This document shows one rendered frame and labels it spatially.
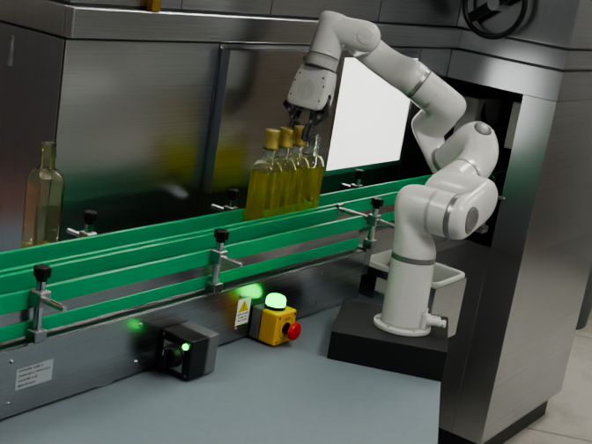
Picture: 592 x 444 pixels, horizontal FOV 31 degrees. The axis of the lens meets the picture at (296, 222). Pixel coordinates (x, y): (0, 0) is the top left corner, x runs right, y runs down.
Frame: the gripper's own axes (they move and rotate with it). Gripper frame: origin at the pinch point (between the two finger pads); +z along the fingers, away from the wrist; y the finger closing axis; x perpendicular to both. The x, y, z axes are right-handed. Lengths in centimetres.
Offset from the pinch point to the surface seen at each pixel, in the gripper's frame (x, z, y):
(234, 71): -15.7, -8.0, -11.7
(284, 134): -7.1, 2.3, 0.7
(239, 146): -5.5, 7.9, -11.7
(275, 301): -20.4, 37.3, 20.4
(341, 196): 32.5, 11.9, -3.1
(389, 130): 64, -11, -12
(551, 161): 105, -17, 22
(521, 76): 92, -39, 10
